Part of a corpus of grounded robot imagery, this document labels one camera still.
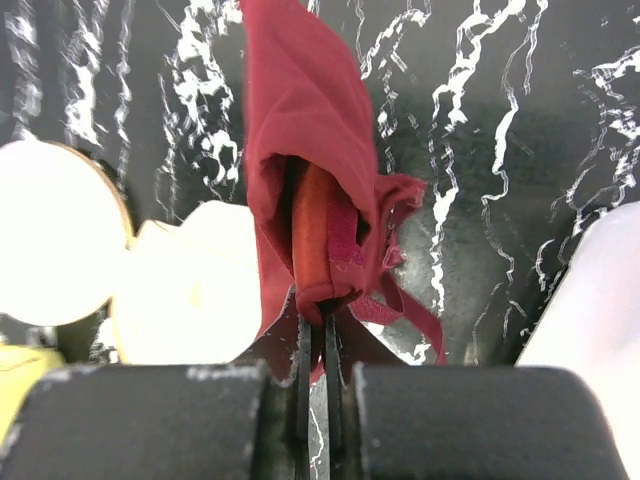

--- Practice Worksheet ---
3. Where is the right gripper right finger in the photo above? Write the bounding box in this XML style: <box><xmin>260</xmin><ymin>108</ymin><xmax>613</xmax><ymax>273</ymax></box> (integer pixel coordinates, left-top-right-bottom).
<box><xmin>324</xmin><ymin>313</ymin><xmax>627</xmax><ymax>479</ymax></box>

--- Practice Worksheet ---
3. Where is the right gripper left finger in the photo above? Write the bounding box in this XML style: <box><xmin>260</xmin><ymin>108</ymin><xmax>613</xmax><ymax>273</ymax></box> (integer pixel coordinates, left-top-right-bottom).
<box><xmin>1</xmin><ymin>297</ymin><xmax>311</xmax><ymax>479</ymax></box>

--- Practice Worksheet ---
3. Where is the beige mesh laundry bag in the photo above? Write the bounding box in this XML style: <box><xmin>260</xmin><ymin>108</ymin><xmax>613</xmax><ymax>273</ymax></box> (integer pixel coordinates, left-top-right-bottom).
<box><xmin>1</xmin><ymin>140</ymin><xmax>262</xmax><ymax>365</ymax></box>

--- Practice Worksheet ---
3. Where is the dark red bra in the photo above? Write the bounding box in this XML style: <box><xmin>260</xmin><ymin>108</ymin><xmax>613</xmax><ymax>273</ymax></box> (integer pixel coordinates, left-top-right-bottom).
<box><xmin>240</xmin><ymin>1</ymin><xmax>446</xmax><ymax>364</ymax></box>

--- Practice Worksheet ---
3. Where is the cream paper cup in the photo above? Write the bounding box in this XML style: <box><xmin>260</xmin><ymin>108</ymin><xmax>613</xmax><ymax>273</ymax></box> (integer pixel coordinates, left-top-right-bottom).
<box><xmin>0</xmin><ymin>343</ymin><xmax>65</xmax><ymax>442</ymax></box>

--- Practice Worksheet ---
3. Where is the white plastic bin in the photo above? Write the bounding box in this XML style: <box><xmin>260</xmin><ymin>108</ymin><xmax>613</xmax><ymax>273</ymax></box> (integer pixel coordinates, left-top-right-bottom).
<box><xmin>516</xmin><ymin>202</ymin><xmax>639</xmax><ymax>479</ymax></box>

